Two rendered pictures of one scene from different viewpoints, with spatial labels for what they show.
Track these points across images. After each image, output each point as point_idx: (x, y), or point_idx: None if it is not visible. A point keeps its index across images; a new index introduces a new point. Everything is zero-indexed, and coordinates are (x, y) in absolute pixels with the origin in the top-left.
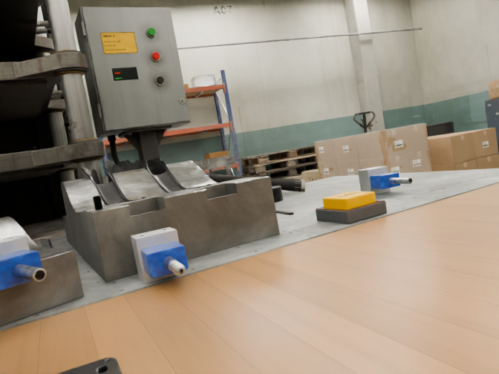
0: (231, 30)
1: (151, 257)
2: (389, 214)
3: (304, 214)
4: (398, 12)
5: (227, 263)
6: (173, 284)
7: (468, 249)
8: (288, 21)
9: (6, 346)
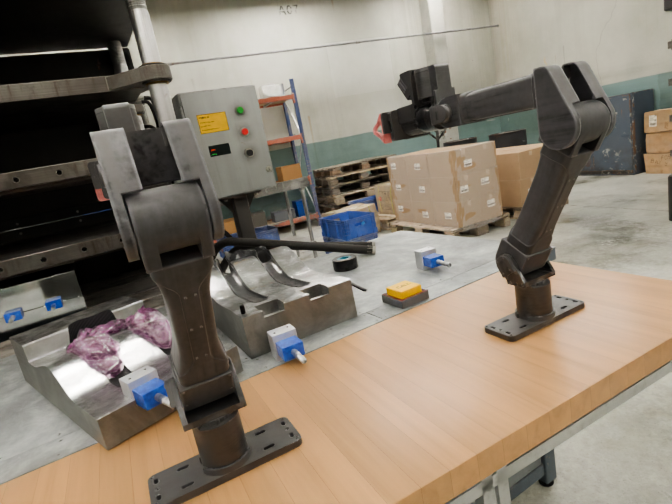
0: (298, 32)
1: (284, 350)
2: (430, 300)
3: (374, 292)
4: (474, 7)
5: (326, 344)
6: (296, 363)
7: (463, 343)
8: (358, 20)
9: None
